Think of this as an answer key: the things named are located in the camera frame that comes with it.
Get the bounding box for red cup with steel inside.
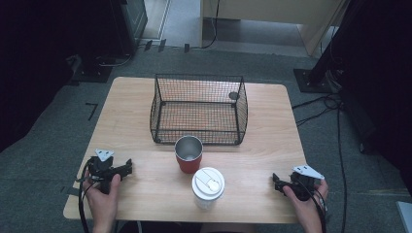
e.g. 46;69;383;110
174;135;204;175

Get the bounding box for black hanging cable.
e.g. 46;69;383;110
201;0;222;50

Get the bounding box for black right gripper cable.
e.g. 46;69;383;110
299;179;327;233

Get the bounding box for person's left hand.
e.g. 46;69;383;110
82;171;122;214

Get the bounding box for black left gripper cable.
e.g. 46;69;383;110
77;160;92;233

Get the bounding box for black floor cables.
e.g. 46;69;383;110
291;92;349;233

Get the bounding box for white cup with lid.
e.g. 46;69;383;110
191;166;225;210

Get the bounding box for black stand base plate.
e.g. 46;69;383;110
292;67;343;95
69;53;114;83

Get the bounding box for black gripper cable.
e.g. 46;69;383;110
299;179;327;233
77;160;92;233

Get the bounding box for black wire mesh basket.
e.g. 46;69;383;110
149;73;249;146

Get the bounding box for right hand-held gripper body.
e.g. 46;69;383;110
283;164;326;202

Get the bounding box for person's right hand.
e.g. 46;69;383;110
282;179;329;218

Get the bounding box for white object at floor edge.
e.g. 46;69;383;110
395;200;412;233

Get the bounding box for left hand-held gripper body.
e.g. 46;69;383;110
86;148;126;195

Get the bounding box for beige wooden furniture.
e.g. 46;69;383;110
199;0;353;56

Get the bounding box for dark equipment cabinet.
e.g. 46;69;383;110
108;0;149;56

